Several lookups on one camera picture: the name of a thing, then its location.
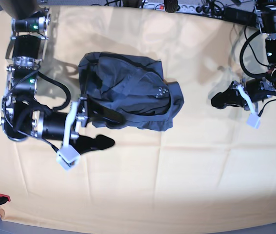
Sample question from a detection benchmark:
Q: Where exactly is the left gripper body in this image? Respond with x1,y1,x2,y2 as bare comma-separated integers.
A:
241,78,272,111

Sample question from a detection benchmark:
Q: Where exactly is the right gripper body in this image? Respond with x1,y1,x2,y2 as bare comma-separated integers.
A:
33,97,91,144

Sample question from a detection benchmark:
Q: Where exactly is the blue-grey T-shirt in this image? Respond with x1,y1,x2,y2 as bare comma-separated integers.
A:
78,52,184,132

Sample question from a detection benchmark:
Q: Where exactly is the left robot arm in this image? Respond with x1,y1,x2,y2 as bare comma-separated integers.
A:
211,0,276,117

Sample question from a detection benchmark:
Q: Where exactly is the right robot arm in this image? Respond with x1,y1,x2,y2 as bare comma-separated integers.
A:
0,0,125,155

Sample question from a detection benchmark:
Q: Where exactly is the black power adapter brick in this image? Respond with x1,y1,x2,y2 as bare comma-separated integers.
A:
222,7,257,27

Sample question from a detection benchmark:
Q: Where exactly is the yellow table cloth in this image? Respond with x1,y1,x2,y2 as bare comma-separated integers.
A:
0,6,276,234

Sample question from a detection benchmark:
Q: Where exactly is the white power strip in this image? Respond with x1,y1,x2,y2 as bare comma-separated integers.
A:
140,1,202,14

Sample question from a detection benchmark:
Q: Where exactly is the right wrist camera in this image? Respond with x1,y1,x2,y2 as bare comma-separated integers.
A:
56,145,81,170

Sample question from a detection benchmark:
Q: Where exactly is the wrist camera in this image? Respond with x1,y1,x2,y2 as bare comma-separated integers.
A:
56,145,81,170
246,113,261,129

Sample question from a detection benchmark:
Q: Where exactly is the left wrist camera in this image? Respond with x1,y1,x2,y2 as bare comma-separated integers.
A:
246,113,261,129

